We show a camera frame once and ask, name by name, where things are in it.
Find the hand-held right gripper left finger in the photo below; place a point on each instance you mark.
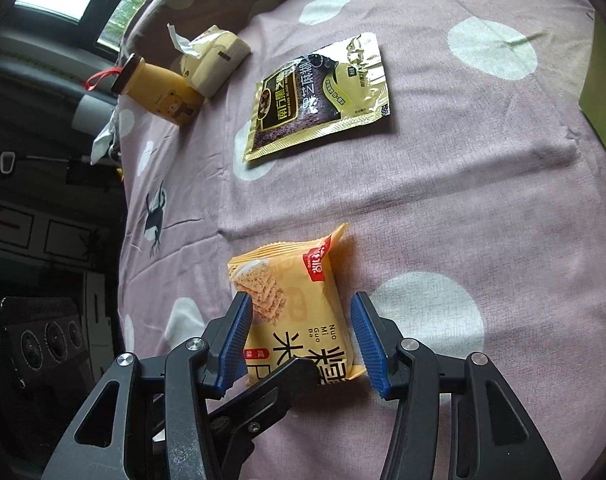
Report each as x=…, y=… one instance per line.
x=238, y=340

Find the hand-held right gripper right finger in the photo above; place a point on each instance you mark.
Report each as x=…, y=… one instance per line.
x=370, y=345

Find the orange rice cracker packet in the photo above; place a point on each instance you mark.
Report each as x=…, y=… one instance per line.
x=303, y=310

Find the green cardboard box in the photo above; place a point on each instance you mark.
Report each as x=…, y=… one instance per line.
x=603, y=75

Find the pink polka dot bed sheet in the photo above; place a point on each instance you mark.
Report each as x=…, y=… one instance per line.
x=433, y=185

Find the silver carabiner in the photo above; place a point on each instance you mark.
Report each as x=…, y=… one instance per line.
x=7, y=162

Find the crumpled white plastic bag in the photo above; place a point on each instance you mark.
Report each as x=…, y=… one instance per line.
x=103, y=140

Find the white cylinder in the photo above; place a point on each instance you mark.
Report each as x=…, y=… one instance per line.
x=90, y=115

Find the black gold snack packet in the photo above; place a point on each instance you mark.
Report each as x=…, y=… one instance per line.
x=313, y=100

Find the yellow bear bottle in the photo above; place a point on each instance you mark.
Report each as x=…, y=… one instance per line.
x=158, y=92

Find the yellow tissue pack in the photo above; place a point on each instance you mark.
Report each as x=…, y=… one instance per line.
x=213, y=60

